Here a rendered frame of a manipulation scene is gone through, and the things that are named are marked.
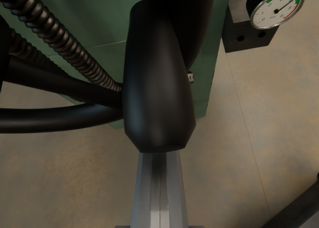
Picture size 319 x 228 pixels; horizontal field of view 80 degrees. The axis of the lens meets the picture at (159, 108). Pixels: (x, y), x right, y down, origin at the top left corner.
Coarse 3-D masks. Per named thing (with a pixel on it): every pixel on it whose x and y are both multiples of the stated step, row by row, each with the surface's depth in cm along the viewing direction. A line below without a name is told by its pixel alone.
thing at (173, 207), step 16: (160, 160) 8; (176, 160) 8; (160, 176) 7; (176, 176) 7; (160, 192) 7; (176, 192) 7; (160, 208) 6; (176, 208) 6; (160, 224) 6; (176, 224) 6
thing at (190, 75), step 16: (0, 0) 14; (16, 0) 14; (32, 0) 15; (32, 16) 15; (48, 16) 16; (48, 32) 17; (64, 32) 18; (16, 48) 18; (32, 48) 20; (64, 48) 19; (80, 48) 20; (48, 64) 22; (80, 64) 21; (96, 64) 23; (96, 80) 24; (112, 80) 27; (192, 80) 34
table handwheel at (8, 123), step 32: (160, 0) 8; (192, 0) 7; (0, 32) 11; (192, 32) 9; (0, 64) 11; (32, 64) 13; (192, 64) 13; (96, 96) 16; (0, 128) 20; (32, 128) 21; (64, 128) 21
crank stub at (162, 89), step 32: (128, 32) 7; (160, 32) 7; (128, 64) 6; (160, 64) 6; (128, 96) 6; (160, 96) 6; (192, 96) 7; (128, 128) 6; (160, 128) 5; (192, 128) 6
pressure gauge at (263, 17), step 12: (252, 0) 25; (264, 0) 23; (276, 0) 23; (288, 0) 24; (300, 0) 24; (252, 12) 25; (264, 12) 25; (288, 12) 25; (252, 24) 26; (264, 24) 27; (276, 24) 27
